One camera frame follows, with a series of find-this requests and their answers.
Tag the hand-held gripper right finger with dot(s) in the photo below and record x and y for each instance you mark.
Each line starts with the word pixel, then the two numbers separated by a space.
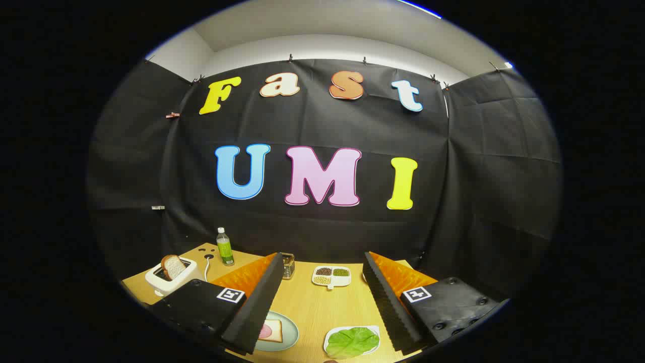
pixel 385 302

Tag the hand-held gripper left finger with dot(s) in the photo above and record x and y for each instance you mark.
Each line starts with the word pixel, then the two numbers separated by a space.
pixel 259 307

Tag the green lettuce leaf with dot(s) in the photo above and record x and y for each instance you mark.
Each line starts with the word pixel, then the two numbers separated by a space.
pixel 352 342

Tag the toasted bread slice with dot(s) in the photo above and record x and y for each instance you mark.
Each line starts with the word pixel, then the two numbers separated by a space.
pixel 173 267

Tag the pink ham slice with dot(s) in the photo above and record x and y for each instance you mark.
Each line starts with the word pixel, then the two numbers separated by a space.
pixel 266 331

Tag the white bread slice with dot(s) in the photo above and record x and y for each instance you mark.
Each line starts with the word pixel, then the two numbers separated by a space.
pixel 276 333

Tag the pale green plate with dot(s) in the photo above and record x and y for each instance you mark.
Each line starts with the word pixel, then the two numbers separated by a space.
pixel 288 333

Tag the pile of green beans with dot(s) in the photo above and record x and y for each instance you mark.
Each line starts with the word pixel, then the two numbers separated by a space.
pixel 341 272

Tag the white divided dish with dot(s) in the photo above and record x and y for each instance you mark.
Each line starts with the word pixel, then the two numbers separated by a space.
pixel 331 284

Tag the white leaf-shaped plate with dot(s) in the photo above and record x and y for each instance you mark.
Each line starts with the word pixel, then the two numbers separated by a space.
pixel 330 334

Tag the pile of yellow soybeans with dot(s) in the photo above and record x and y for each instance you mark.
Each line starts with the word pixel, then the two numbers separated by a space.
pixel 322 280

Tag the green label drink bottle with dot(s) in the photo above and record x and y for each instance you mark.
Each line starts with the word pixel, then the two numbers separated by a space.
pixel 225 249

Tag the pile of red beans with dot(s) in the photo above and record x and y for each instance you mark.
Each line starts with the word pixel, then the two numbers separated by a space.
pixel 323 271

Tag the white toaster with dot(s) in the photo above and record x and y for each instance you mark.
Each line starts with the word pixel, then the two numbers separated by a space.
pixel 184 280

